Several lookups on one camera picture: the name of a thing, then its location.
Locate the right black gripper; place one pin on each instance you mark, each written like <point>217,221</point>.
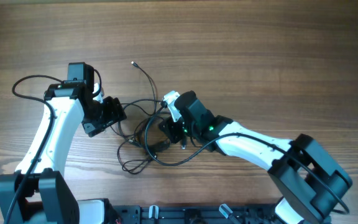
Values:
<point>171,130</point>

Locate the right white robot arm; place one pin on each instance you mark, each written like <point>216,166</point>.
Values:
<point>312,183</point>

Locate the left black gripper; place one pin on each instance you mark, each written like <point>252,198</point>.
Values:
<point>113,106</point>

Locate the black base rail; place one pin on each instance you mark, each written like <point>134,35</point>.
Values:
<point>248,214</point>

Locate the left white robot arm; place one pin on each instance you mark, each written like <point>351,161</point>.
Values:
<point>36,192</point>

